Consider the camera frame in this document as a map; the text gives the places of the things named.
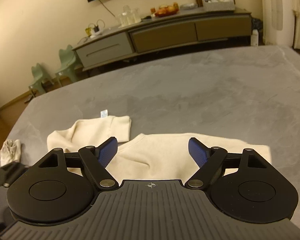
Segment cream white sweater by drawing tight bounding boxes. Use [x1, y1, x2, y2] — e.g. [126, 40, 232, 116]
[47, 116, 271, 183]

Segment small crumpled white cloth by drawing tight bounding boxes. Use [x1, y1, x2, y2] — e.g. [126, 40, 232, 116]
[0, 139, 21, 166]

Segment green plastic chair far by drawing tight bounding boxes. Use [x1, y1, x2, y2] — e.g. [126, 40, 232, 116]
[29, 63, 54, 97]

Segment green plastic chair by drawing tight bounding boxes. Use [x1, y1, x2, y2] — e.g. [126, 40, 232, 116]
[29, 63, 54, 97]
[55, 45, 83, 87]

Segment green plastic chair near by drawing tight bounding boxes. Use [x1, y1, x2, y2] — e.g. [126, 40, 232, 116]
[55, 45, 83, 87]

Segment white bottle on floor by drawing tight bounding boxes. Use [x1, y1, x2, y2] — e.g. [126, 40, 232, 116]
[250, 29, 258, 47]

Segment long grey brown sideboard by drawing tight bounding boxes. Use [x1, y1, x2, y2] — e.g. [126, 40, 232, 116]
[73, 8, 251, 70]

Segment glass jug set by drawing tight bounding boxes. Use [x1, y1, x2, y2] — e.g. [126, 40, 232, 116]
[117, 5, 142, 28]

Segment grey storage basket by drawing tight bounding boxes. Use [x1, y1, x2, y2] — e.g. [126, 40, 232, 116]
[202, 0, 235, 12]

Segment white curtain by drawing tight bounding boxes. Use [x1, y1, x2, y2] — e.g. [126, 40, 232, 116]
[262, 0, 300, 49]

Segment fruit bowl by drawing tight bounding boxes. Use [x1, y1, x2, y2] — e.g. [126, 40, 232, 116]
[153, 2, 179, 18]

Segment small items with cables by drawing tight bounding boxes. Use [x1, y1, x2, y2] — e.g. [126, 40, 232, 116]
[85, 19, 106, 37]

